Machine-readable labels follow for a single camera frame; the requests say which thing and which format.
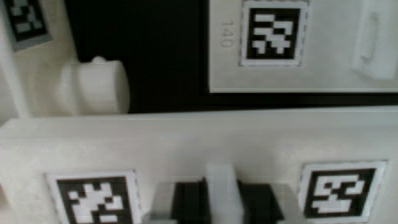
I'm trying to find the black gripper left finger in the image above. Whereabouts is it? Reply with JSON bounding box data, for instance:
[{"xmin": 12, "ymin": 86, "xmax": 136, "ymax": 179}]
[{"xmin": 140, "ymin": 179, "xmax": 209, "ymax": 224}]

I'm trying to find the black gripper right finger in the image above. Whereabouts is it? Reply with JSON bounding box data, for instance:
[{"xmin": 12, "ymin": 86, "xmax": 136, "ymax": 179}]
[{"xmin": 236, "ymin": 179, "xmax": 308, "ymax": 224}]

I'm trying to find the white cabinet body box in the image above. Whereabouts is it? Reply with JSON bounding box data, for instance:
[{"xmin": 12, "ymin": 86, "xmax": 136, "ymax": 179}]
[{"xmin": 0, "ymin": 106, "xmax": 398, "ymax": 224}]

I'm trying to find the white cabinet door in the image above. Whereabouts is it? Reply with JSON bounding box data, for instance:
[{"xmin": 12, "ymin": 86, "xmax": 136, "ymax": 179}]
[
  {"xmin": 0, "ymin": 0, "xmax": 129, "ymax": 118},
  {"xmin": 207, "ymin": 0, "xmax": 398, "ymax": 93}
]

